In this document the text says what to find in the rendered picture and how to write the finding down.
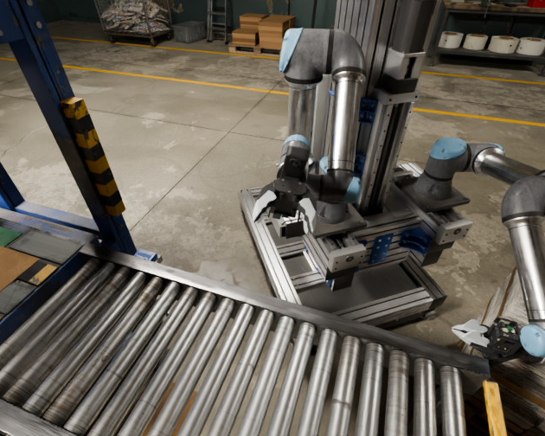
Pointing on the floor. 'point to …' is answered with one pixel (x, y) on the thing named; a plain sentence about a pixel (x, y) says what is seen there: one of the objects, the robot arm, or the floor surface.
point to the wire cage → (135, 19)
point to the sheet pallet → (261, 33)
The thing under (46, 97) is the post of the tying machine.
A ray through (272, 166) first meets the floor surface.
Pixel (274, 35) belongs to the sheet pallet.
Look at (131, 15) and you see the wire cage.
